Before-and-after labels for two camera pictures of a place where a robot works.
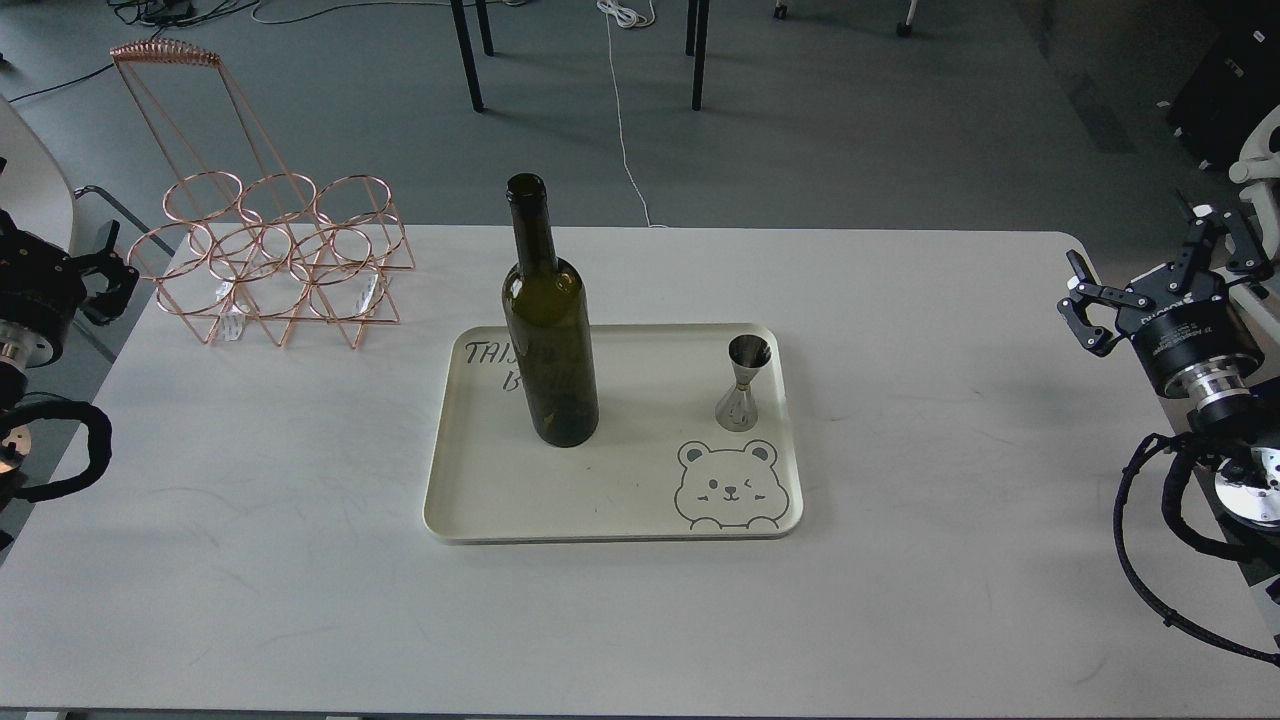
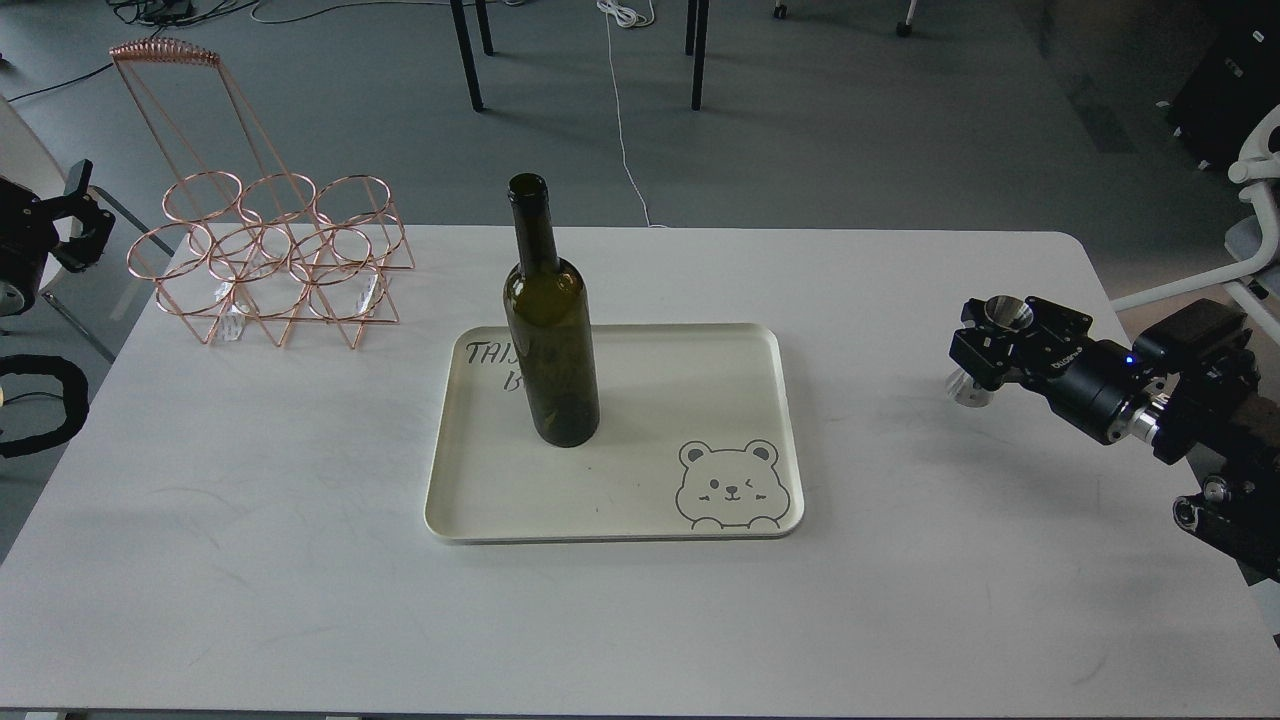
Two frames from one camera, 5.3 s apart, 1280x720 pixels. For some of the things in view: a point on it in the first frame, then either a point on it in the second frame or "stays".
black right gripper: x=1180 y=317 -> x=1107 y=391
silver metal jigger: x=738 y=410 -> x=1003 y=311
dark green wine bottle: x=553 y=326 stays
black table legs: x=699 y=59 stays
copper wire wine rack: x=239 y=239 stays
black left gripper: x=41 y=285 -> x=28 y=235
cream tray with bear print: x=660 y=467 stays
